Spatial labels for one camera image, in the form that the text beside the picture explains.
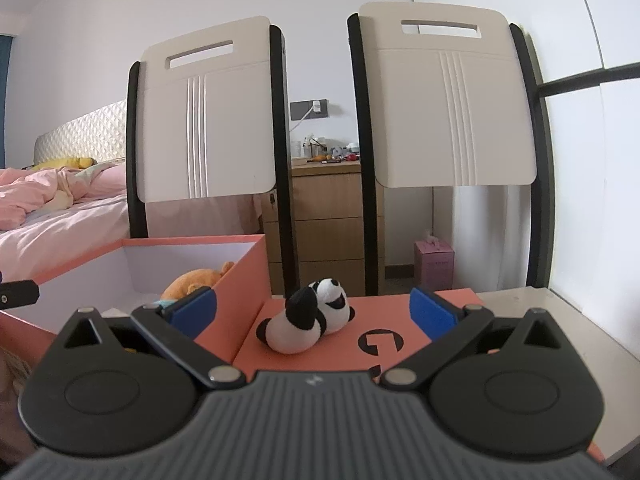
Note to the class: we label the assorted small clutter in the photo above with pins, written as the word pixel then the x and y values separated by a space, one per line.
pixel 325 155

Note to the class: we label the white chair with black frame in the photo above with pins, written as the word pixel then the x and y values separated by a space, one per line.
pixel 225 135
pixel 450 110

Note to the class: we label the pink carton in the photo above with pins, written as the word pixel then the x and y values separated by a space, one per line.
pixel 435 265

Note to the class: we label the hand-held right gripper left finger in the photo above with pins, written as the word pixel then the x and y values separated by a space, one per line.
pixel 192 312

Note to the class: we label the panda plush toy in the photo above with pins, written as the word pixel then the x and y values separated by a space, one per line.
pixel 295 330

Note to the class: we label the bed with pink sheet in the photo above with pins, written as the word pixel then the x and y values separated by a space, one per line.
pixel 60 245

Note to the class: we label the black metal bar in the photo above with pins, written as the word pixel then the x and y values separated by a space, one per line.
pixel 590 79

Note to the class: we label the wooden drawer cabinet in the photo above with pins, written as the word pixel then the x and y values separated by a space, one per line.
pixel 325 200

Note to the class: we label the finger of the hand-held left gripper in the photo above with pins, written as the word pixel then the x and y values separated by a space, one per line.
pixel 20 294

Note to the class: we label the white quilted headboard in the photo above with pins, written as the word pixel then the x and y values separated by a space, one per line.
pixel 80 132

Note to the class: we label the yellow plush toy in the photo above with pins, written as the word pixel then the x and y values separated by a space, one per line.
pixel 65 162

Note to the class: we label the orange cardboard box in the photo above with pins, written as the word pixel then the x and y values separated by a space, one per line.
pixel 235 310

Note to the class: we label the grey wall socket panel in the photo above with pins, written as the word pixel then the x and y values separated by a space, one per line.
pixel 300 110

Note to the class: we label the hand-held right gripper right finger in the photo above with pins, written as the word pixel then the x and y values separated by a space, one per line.
pixel 430 315

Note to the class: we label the light blue toy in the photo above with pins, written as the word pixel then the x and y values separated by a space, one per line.
pixel 165 303

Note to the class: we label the blue curtain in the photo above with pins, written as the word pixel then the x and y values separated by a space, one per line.
pixel 4 65

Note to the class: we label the orange plush toy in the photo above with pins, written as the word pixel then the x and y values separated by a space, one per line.
pixel 192 280

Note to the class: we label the orange box lid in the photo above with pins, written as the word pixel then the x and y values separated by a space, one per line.
pixel 390 312

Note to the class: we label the pink quilt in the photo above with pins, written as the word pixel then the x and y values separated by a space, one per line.
pixel 35 187

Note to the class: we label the white desktop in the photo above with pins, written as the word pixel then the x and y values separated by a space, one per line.
pixel 550 320

